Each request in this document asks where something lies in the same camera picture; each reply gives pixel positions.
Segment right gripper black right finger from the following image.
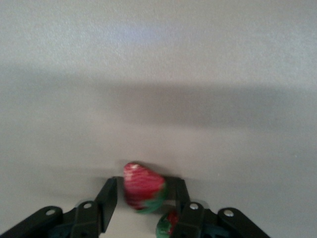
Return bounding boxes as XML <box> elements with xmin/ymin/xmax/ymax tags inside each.
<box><xmin>173</xmin><ymin>177</ymin><xmax>272</xmax><ymax>238</ymax></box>

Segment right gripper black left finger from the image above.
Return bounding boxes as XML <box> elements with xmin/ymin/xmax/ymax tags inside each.
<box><xmin>0</xmin><ymin>176</ymin><xmax>117</xmax><ymax>238</ymax></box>

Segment long red strawberry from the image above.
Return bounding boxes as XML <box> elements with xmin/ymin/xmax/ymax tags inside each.
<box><xmin>123</xmin><ymin>162</ymin><xmax>168</xmax><ymax>215</ymax></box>

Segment small red strawberry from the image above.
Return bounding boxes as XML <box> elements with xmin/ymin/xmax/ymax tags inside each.
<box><xmin>155</xmin><ymin>210</ymin><xmax>179</xmax><ymax>238</ymax></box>

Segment brown table cover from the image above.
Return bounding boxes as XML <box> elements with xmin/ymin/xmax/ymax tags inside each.
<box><xmin>0</xmin><ymin>0</ymin><xmax>317</xmax><ymax>238</ymax></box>

